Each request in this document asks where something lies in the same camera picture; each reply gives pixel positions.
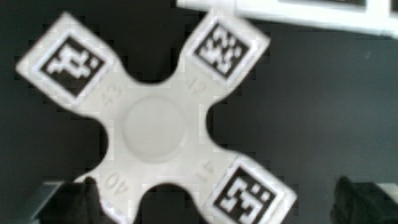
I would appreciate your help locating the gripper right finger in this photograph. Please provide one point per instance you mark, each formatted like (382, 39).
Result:
(364, 203)

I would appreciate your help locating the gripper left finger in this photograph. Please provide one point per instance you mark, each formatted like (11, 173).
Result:
(64, 204)

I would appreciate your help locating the white cross table base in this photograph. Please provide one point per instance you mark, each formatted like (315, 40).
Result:
(162, 152)

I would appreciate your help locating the white marker sheet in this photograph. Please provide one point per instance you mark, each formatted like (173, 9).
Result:
(366, 16)

